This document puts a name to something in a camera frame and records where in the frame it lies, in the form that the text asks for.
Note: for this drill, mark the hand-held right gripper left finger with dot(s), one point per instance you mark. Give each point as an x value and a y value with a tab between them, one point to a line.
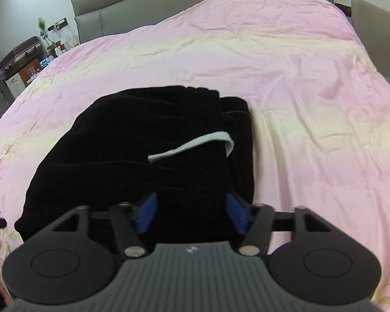
146	216

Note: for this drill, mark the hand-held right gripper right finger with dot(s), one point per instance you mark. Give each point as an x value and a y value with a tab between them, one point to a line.
237	214

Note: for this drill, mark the black pants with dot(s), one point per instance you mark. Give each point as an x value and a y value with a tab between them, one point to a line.
133	136

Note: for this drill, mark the pink floral blanket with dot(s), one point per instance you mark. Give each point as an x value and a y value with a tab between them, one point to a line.
279	87

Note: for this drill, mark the small blue screen device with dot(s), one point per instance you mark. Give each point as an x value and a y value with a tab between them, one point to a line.
45	62

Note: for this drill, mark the brown suitcase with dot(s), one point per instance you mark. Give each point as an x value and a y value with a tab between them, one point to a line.
21	52

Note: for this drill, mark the small green plant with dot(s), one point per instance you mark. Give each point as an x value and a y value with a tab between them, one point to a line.
41	26

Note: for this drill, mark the grey chair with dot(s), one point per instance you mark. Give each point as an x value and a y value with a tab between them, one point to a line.
377	32

